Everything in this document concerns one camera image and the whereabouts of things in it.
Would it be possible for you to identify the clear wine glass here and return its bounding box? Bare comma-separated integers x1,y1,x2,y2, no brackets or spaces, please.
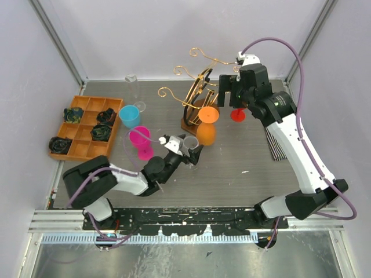
125,74,146,113
181,136,199,156

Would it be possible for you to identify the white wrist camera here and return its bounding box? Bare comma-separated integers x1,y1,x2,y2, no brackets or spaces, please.
159,136,182,154
236,52,261,67

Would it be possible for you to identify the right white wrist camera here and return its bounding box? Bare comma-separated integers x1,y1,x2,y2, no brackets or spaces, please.
236,52,261,67

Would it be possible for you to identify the red plastic wine glass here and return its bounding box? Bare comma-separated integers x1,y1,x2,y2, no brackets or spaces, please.
230,108,246,122

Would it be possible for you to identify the striped cloth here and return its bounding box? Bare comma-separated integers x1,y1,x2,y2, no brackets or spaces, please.
264,128,287,162

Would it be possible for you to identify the black rolled sock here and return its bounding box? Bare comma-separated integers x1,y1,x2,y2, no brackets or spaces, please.
49,137,72,155
96,108,117,126

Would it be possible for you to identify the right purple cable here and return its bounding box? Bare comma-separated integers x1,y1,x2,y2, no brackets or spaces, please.
242,36,358,251

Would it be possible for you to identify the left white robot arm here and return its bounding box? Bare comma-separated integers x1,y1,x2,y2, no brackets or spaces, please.
62,134,203,229

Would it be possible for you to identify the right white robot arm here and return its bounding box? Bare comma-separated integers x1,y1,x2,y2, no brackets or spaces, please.
217,64,348,228

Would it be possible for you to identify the pink plastic wine glass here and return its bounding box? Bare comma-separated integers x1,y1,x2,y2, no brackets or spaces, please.
129,126,154,161

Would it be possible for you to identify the blue plastic wine glass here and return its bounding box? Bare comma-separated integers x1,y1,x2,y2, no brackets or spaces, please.
119,105,141,129

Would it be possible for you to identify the wooden compartment tray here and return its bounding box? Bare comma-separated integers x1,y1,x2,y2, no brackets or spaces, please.
49,96,123,161

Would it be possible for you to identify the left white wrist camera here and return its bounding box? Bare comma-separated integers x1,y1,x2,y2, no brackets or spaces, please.
159,136,182,154

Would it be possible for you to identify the black mounting base plate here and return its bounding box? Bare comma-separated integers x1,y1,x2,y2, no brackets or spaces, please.
97,207,276,236

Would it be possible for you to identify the gold wire glass rack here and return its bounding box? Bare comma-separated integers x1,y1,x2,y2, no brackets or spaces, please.
157,47,232,135

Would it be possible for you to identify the orange plastic wine glass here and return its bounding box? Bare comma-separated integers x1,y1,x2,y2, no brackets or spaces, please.
196,106,219,146

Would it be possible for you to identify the dark patterned rolled sock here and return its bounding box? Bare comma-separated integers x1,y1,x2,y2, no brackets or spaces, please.
63,107,84,124

